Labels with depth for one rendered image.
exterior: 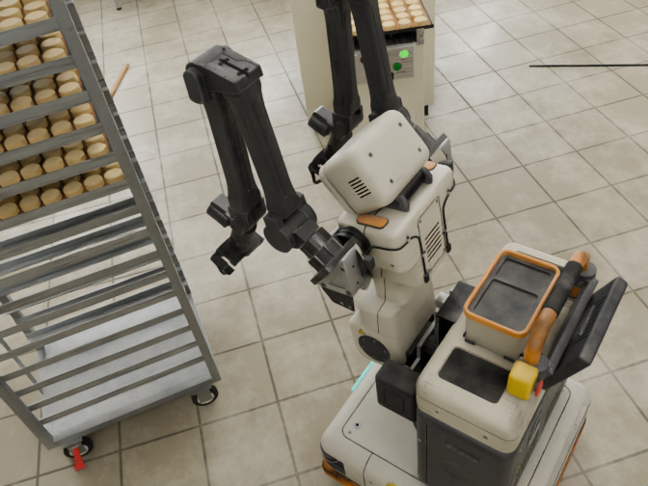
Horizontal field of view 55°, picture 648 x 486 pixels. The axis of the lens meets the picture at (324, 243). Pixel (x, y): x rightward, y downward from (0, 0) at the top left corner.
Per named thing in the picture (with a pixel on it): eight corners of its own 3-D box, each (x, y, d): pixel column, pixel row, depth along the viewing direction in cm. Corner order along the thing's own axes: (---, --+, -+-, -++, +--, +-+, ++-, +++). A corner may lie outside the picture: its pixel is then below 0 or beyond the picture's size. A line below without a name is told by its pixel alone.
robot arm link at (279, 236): (226, 69, 108) (261, 43, 113) (175, 65, 115) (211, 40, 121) (295, 256, 135) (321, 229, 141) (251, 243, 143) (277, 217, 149)
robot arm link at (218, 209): (242, 226, 141) (266, 203, 146) (204, 196, 142) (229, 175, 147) (235, 251, 151) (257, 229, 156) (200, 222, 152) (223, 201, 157)
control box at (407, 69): (355, 81, 257) (353, 50, 247) (413, 72, 256) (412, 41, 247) (356, 86, 254) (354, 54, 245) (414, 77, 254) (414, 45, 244)
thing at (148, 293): (186, 280, 252) (184, 275, 250) (187, 284, 251) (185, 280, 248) (28, 338, 240) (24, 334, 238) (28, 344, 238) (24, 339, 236)
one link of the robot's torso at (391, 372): (460, 361, 187) (464, 310, 170) (415, 434, 172) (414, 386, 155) (384, 326, 200) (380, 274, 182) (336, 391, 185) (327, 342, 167)
